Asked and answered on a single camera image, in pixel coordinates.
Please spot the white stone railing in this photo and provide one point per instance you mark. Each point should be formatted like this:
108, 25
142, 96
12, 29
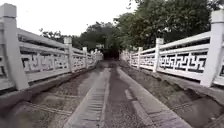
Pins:
40, 61
186, 60

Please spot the row of green trees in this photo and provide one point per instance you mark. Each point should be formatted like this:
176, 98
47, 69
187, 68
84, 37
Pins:
166, 23

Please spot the grey stone bridge path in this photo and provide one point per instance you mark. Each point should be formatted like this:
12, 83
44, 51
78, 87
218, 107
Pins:
113, 100

